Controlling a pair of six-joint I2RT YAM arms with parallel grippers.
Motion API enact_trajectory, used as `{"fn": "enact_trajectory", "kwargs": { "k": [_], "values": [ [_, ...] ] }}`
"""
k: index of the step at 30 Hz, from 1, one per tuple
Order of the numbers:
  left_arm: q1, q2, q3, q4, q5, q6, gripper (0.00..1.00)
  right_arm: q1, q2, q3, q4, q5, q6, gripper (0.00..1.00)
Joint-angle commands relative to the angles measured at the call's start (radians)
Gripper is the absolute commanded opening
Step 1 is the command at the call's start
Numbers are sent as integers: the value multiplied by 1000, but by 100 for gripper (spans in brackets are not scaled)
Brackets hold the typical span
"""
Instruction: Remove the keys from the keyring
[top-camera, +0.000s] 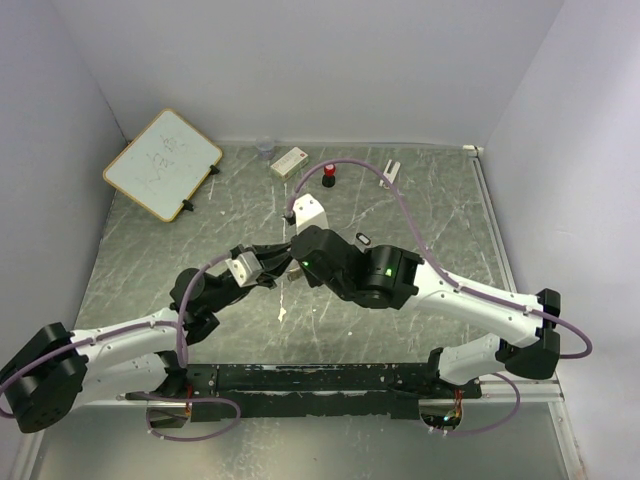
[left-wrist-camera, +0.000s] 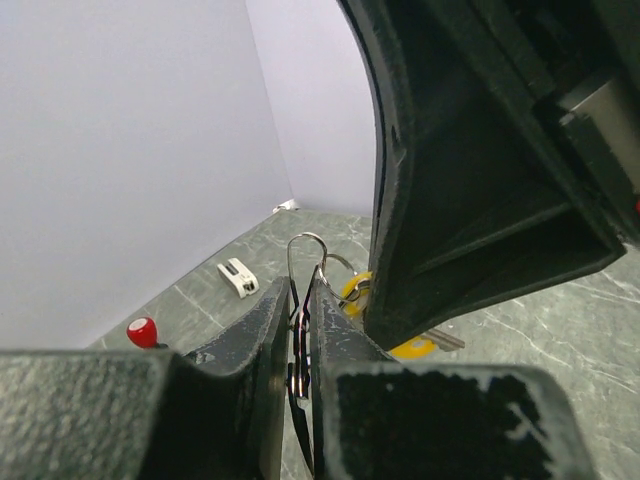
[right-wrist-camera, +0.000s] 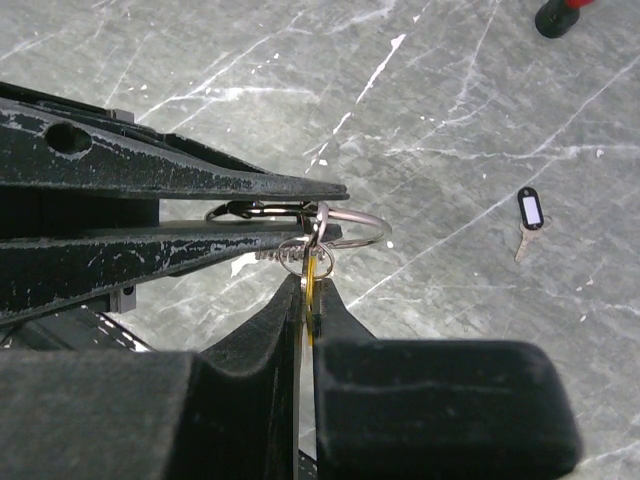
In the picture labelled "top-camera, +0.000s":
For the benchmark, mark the clear plastic cup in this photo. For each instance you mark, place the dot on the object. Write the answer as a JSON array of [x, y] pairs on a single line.
[[265, 146]]

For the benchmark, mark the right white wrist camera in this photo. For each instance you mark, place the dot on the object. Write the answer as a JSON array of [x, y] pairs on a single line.
[[304, 212]]

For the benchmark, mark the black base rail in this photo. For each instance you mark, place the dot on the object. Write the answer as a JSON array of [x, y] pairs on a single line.
[[288, 391]]

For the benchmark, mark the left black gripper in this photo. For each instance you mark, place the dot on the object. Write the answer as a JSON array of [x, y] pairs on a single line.
[[273, 266]]

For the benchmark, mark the red black stamp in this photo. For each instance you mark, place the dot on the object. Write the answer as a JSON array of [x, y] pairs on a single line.
[[328, 178]]

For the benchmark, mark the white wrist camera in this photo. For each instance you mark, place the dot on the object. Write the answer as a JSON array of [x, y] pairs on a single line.
[[245, 268], [304, 212]]

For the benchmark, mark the green white small box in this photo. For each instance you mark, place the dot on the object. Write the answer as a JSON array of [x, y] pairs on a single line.
[[290, 163]]

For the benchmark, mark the black key fob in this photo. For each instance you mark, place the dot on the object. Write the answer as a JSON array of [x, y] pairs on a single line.
[[363, 239]]

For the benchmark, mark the silver keys bunch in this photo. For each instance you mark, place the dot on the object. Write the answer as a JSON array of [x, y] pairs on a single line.
[[294, 274]]

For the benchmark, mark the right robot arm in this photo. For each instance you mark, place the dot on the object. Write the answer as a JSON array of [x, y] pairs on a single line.
[[517, 339]]

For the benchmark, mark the small whiteboard with yellow frame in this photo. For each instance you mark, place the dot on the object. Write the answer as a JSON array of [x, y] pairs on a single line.
[[164, 165]]

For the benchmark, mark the white plastic clip tool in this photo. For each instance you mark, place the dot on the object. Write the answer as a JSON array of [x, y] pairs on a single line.
[[390, 174]]

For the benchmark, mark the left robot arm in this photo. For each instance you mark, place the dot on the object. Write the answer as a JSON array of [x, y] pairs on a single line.
[[59, 370]]

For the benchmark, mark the white corner bracket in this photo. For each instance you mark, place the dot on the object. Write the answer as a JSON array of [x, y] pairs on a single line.
[[473, 148]]

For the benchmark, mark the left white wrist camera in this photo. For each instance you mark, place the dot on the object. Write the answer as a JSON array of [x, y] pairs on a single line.
[[245, 268]]

